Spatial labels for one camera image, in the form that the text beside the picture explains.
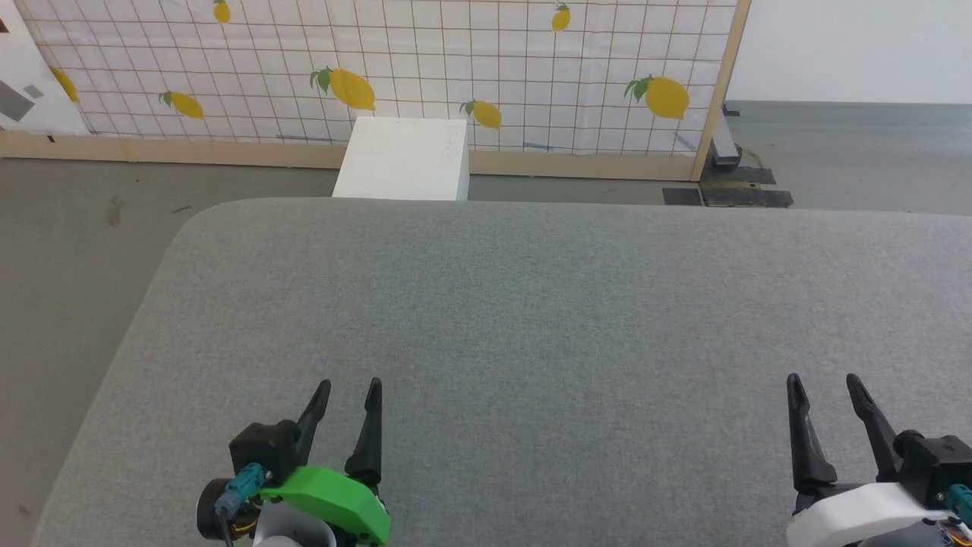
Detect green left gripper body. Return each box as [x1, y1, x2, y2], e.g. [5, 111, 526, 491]
[257, 465, 393, 547]

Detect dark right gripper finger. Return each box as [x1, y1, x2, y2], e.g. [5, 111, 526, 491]
[785, 373, 838, 492]
[844, 373, 906, 485]

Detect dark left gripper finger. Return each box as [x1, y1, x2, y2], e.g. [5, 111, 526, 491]
[295, 379, 333, 466]
[345, 377, 383, 488]

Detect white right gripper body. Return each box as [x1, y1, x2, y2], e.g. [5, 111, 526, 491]
[785, 482, 972, 547]

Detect grey fabric sofa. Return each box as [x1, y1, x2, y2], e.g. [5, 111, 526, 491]
[29, 198, 972, 547]

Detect white box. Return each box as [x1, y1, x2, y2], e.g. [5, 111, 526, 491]
[331, 115, 471, 202]

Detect grey metal stand foot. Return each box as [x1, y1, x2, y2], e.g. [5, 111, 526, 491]
[712, 105, 743, 170]

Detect lemon print partition screen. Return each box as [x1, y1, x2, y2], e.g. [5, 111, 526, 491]
[0, 0, 753, 182]

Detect white panel with grey patches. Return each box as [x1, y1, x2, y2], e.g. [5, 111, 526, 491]
[0, 0, 90, 138]

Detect black left cable teal plug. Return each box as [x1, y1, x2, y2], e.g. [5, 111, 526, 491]
[213, 464, 266, 547]

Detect black cable teal plug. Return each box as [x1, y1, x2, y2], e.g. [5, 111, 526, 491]
[213, 464, 266, 547]
[945, 485, 972, 526]

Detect black right cable teal plug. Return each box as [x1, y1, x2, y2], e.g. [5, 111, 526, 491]
[945, 485, 972, 526]

